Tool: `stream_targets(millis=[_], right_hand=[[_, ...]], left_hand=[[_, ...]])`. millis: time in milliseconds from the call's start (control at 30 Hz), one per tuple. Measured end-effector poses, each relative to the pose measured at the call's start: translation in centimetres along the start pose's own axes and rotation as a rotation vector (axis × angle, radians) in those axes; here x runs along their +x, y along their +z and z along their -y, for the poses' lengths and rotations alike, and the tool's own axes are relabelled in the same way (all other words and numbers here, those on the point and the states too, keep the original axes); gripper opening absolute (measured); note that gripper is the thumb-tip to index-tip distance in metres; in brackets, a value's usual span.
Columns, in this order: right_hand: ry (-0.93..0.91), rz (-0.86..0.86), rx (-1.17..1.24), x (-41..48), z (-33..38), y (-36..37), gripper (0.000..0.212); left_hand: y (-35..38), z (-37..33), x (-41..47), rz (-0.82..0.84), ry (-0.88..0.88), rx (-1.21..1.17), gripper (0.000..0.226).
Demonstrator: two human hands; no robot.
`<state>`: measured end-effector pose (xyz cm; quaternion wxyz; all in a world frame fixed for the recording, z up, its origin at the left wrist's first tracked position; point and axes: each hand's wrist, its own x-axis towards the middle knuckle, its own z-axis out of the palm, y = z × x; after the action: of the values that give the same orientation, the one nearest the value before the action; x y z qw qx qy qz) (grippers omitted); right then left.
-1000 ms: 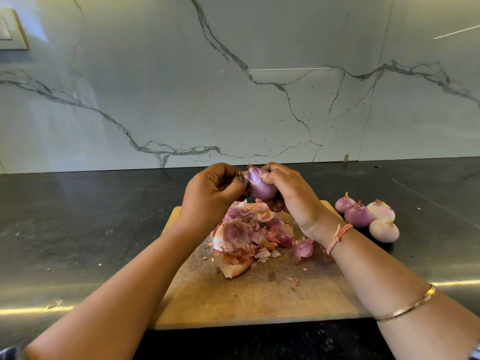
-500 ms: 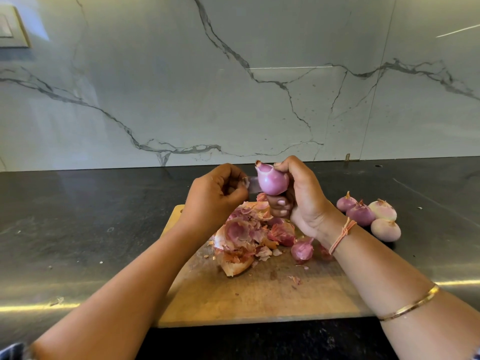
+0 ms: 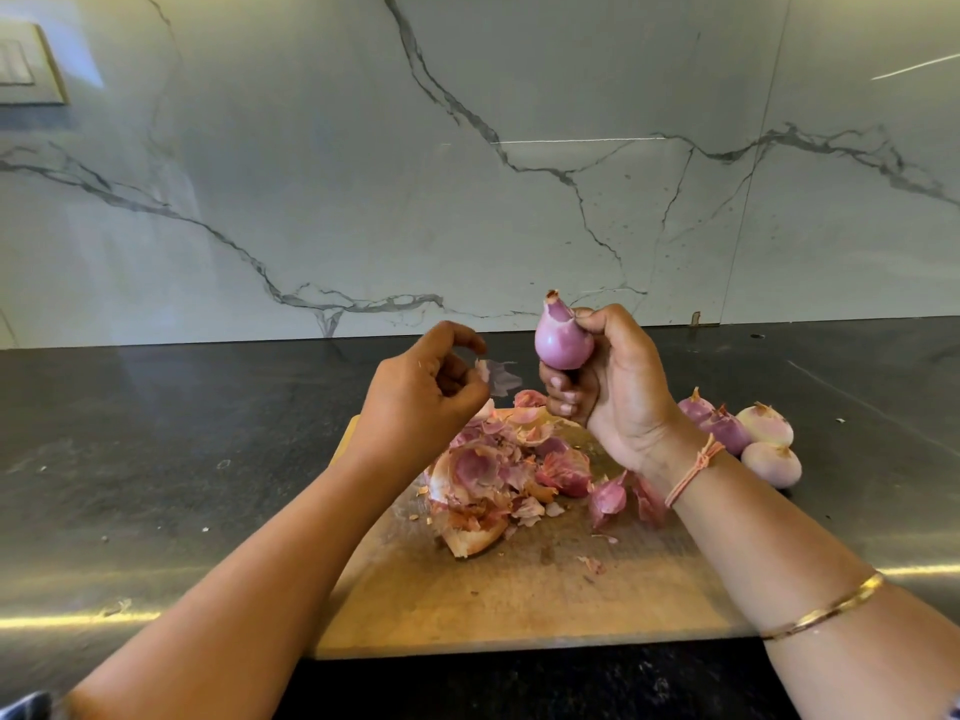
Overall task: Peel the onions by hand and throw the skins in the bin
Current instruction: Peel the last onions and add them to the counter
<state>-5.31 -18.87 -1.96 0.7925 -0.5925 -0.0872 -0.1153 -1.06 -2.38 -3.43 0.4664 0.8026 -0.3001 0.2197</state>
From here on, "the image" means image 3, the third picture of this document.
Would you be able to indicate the black white plaid sleeve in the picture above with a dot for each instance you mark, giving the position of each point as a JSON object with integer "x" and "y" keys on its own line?
{"x": 23, "y": 706}

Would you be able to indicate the brownish red onion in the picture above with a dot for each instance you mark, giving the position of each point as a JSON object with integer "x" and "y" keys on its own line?
{"x": 765, "y": 424}

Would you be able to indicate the small red onion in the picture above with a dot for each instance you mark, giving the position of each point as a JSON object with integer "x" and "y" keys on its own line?
{"x": 696, "y": 408}

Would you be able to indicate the person's left forearm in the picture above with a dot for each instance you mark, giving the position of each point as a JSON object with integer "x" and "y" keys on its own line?
{"x": 210, "y": 615}

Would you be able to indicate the gold bangle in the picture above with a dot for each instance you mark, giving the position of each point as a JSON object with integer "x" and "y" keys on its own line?
{"x": 822, "y": 607}

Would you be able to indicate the person's right forearm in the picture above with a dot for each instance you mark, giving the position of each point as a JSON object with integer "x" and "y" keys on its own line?
{"x": 825, "y": 585}

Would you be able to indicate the pile of onion peels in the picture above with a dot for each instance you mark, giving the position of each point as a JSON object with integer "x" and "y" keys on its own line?
{"x": 488, "y": 480}

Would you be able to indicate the person's left hand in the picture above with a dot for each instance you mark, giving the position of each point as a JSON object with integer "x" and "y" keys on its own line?
{"x": 413, "y": 405}

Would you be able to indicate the wooden cutting board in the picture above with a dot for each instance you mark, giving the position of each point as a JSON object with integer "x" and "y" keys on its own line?
{"x": 435, "y": 607}

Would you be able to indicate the red onion with pale patch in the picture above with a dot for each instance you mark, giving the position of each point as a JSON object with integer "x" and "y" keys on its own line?
{"x": 563, "y": 337}

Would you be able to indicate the white wall switch plate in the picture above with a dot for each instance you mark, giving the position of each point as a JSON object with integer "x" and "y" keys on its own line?
{"x": 24, "y": 64}

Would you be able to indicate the small brown wall-edge object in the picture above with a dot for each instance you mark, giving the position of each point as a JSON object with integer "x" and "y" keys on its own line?
{"x": 695, "y": 318}

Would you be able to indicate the person's right hand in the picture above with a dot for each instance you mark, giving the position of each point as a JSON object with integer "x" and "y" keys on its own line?
{"x": 630, "y": 390}

